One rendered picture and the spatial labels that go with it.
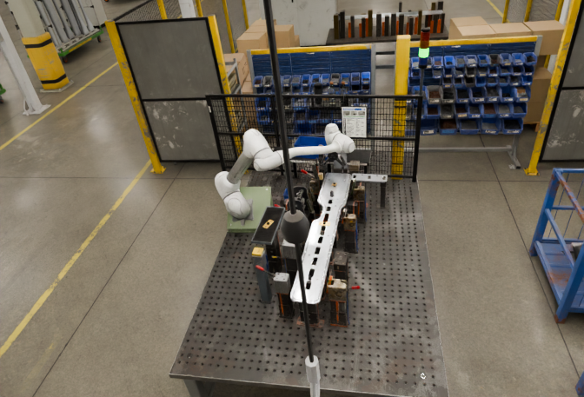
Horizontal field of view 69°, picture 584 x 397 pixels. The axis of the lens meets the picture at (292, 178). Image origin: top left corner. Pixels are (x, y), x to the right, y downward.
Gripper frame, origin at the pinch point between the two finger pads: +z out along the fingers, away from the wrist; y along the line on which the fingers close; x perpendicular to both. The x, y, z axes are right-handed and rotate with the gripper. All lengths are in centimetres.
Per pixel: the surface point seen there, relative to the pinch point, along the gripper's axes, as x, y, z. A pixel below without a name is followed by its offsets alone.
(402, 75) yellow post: 59, 49, -56
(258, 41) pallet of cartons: 382, -184, 16
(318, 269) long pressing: -91, 4, 14
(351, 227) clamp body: -43, 19, 19
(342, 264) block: -87, 19, 11
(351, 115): 55, 8, -21
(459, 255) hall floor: 36, 109, 115
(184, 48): 153, -190, -51
